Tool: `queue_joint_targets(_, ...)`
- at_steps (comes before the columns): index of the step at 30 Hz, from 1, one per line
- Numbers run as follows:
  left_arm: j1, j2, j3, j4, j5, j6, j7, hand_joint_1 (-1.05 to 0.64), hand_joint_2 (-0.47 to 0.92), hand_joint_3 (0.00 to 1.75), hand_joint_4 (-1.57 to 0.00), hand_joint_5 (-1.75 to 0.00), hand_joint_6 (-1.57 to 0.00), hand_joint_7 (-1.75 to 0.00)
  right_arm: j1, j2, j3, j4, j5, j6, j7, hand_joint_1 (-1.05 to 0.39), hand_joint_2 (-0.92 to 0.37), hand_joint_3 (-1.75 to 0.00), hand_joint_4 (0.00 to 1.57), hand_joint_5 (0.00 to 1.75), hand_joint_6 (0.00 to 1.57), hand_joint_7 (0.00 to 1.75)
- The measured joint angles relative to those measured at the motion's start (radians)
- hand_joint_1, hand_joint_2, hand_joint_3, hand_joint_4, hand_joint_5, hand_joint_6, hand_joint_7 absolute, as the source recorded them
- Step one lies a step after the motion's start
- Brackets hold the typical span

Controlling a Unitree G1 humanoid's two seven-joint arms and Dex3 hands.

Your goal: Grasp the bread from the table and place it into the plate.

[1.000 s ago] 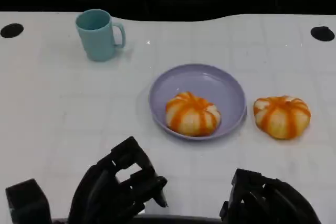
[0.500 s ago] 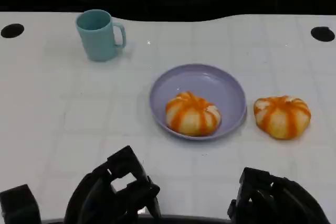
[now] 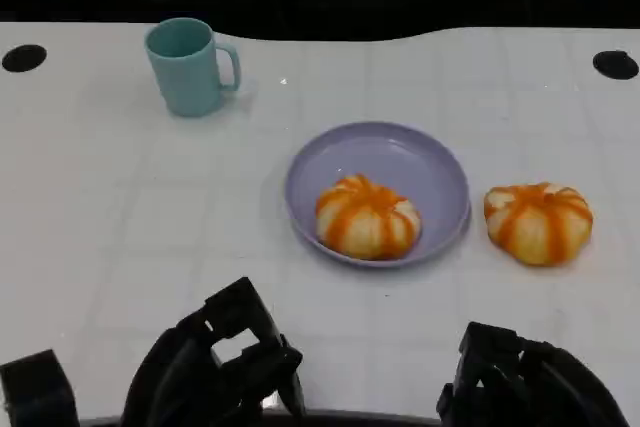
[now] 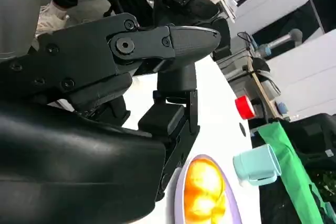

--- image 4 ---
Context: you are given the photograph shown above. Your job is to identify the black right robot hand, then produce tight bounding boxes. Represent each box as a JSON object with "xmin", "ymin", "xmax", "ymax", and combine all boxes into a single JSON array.
[{"xmin": 0, "ymin": 13, "xmax": 221, "ymax": 224}]

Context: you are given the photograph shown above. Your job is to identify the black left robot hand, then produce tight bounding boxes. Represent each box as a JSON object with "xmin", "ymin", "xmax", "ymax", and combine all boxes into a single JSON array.
[{"xmin": 153, "ymin": 0, "xmax": 232, "ymax": 62}]

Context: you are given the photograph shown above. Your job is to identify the orange white toy bread roll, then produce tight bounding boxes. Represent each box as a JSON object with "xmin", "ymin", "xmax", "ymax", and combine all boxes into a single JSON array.
[{"xmin": 183, "ymin": 157, "xmax": 227, "ymax": 224}]

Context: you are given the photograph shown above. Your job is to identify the red round button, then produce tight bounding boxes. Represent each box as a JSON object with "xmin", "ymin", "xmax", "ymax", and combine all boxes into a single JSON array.
[{"xmin": 234, "ymin": 95, "xmax": 257, "ymax": 120}]

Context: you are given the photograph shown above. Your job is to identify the lilac plate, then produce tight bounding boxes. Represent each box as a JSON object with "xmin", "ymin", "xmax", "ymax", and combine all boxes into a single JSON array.
[{"xmin": 174, "ymin": 154, "xmax": 243, "ymax": 224}]

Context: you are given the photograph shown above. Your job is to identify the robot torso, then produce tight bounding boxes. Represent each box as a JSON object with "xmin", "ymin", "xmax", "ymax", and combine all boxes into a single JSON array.
[{"xmin": 0, "ymin": 0, "xmax": 44, "ymax": 61}]

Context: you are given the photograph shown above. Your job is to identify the pale green mug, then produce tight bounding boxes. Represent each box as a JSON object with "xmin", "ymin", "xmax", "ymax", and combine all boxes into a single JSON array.
[{"xmin": 233, "ymin": 144, "xmax": 284, "ymax": 187}]

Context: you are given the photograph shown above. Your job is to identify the green cloth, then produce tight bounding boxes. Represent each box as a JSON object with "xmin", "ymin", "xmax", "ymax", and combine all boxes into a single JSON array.
[{"xmin": 256, "ymin": 121, "xmax": 331, "ymax": 224}]

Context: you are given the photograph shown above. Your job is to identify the black crate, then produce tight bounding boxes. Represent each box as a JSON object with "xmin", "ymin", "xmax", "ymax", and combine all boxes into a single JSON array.
[{"xmin": 287, "ymin": 113, "xmax": 336, "ymax": 163}]

